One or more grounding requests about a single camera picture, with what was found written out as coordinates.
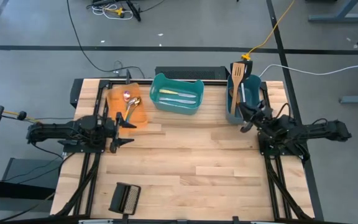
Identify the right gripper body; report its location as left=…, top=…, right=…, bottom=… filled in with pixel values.
left=252, top=99, right=282, bottom=129

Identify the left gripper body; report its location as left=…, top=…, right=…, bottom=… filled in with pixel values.
left=101, top=112, right=121, bottom=142

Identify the silver spoon yellow handle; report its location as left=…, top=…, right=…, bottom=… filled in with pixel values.
left=123, top=96, right=138, bottom=121

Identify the wooden slotted spatula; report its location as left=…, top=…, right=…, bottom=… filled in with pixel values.
left=229, top=62, right=246, bottom=116

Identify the black slotted spatula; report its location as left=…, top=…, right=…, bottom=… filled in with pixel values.
left=229, top=59, right=254, bottom=105

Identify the knife with yellow handle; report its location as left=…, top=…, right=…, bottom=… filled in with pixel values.
left=158, top=88, right=198, bottom=98

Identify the silver butter knife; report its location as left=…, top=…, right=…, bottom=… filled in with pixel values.
left=158, top=96, right=198, bottom=106

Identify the blue-grey plastic bin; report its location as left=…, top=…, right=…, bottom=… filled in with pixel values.
left=225, top=73, right=265, bottom=126

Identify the orange translucent plastic tray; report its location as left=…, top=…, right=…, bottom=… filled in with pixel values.
left=105, top=82, right=149, bottom=126

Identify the teal green plastic bin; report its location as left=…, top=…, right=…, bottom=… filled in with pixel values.
left=149, top=73, right=205, bottom=116

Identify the black power strip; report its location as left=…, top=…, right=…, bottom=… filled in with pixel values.
left=125, top=0, right=142, bottom=22

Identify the grey desk leg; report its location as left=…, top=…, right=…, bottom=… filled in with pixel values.
left=308, top=0, right=358, bottom=23

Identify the yellow extension cable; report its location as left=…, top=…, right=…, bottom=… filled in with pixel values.
left=240, top=0, right=296, bottom=62

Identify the black mesh-front camera box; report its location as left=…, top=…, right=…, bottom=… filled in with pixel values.
left=108, top=182, right=142, bottom=216

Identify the long black cable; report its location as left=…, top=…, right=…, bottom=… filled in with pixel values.
left=66, top=0, right=146, bottom=79

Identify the yellow arm cable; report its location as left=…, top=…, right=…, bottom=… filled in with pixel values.
left=2, top=110, right=43, bottom=124

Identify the coiled white cable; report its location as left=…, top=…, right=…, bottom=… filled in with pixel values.
left=91, top=3, right=134, bottom=21

